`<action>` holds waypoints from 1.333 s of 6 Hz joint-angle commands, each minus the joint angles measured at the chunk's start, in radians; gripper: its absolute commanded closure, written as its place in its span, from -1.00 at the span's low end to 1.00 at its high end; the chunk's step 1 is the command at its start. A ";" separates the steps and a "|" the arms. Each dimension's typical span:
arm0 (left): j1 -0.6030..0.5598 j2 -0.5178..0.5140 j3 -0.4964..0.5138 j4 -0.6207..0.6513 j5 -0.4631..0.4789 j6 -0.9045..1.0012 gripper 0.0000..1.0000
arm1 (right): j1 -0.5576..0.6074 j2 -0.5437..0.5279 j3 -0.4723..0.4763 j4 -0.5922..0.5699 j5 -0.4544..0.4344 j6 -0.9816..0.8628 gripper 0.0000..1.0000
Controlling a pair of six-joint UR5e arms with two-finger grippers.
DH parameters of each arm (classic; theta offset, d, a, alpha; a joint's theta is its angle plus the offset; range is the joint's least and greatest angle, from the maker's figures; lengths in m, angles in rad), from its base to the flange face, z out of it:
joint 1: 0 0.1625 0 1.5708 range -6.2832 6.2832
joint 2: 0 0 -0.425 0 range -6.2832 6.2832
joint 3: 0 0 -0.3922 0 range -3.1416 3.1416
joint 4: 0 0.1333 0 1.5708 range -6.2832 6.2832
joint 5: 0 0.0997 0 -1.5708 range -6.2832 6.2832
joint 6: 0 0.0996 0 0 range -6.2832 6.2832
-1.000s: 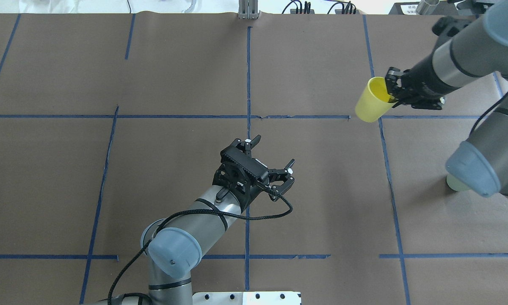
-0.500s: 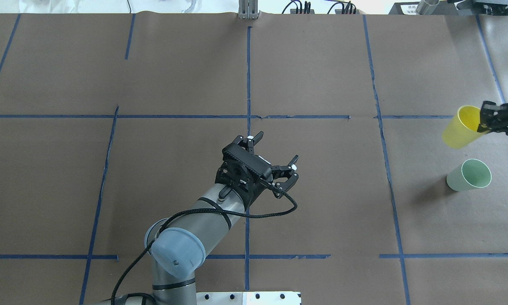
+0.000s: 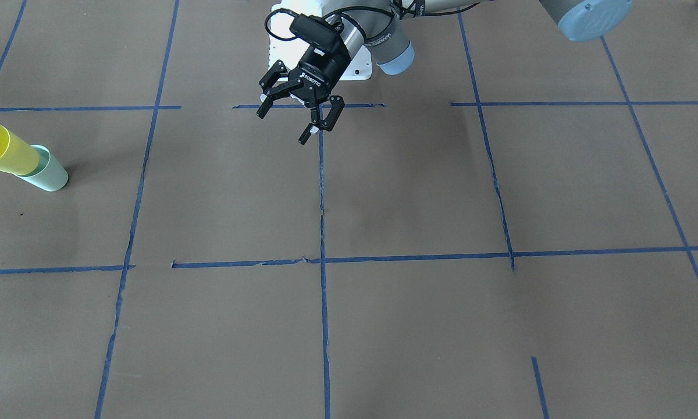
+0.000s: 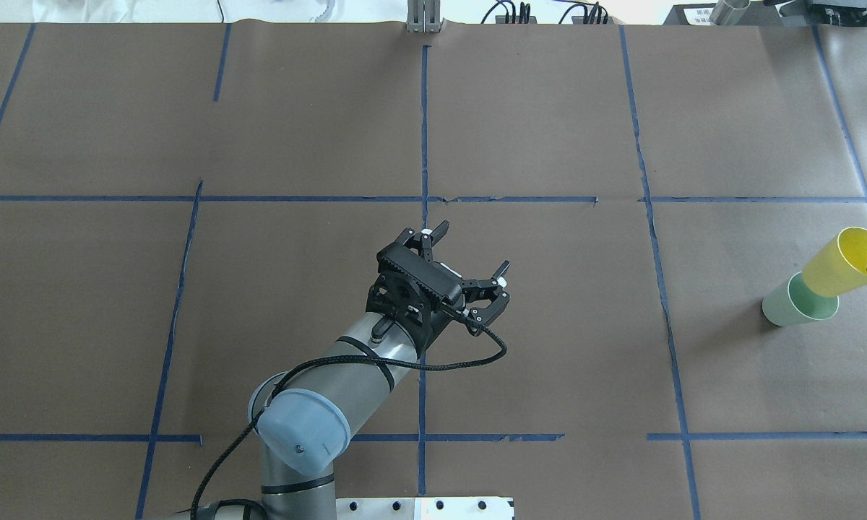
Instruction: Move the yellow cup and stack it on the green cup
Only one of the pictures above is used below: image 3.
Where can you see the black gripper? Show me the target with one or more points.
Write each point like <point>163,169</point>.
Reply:
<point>321,73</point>

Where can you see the yellow plastic cup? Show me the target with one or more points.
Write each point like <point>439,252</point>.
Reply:
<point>16,156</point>

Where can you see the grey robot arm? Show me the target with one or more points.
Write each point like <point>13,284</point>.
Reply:
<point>375,32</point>

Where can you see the light green plastic cup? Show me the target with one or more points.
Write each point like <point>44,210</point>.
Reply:
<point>49,175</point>

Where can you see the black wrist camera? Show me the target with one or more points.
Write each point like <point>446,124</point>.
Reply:
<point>316,32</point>

